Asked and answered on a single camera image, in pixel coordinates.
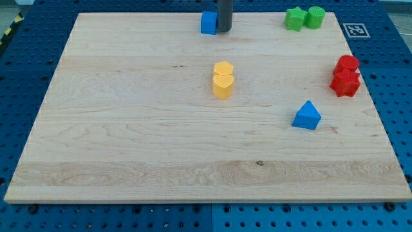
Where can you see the blue triangle block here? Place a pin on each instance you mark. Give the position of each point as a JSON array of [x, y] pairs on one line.
[[307, 117]]

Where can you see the blue cube block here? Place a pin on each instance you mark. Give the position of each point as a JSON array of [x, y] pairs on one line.
[[208, 22]]

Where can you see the yellow heart block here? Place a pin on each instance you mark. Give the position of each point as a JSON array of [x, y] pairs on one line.
[[222, 86]]

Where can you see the yellow hexagon block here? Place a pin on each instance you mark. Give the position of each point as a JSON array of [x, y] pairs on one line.
[[223, 68]]

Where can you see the light wooden board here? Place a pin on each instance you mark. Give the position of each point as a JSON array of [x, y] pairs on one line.
[[129, 117]]

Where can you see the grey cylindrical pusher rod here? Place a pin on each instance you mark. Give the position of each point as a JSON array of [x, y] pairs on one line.
[[224, 12]]

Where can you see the green star block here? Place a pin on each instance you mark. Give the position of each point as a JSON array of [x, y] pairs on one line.
[[295, 18]]

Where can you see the red star block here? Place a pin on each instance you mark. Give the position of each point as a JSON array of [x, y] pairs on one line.
[[345, 83]]

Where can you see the green cylinder block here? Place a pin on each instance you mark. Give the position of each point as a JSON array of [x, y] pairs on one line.
[[315, 17]]

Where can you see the red cylinder block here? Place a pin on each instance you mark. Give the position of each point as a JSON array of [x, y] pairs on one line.
[[348, 62]]

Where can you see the black white fiducial marker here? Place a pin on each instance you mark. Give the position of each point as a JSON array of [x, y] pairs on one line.
[[356, 30]]

